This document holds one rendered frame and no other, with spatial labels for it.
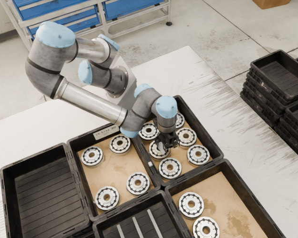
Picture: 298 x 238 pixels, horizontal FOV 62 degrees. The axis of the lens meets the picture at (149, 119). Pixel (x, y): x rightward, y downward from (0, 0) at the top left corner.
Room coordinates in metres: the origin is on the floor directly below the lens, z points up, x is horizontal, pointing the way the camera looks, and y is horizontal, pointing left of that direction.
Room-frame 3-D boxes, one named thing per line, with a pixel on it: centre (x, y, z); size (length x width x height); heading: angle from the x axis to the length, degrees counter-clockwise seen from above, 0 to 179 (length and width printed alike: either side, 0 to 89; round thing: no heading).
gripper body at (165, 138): (0.55, -0.07, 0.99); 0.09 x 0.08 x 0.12; 19
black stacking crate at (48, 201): (0.38, 0.47, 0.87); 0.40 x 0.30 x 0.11; 20
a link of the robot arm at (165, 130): (0.55, -0.07, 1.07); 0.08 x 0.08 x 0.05
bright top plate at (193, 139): (0.61, -0.17, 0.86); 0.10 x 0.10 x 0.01
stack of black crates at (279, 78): (1.20, -1.00, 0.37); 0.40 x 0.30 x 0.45; 22
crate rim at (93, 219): (0.48, 0.19, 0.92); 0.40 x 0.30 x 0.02; 20
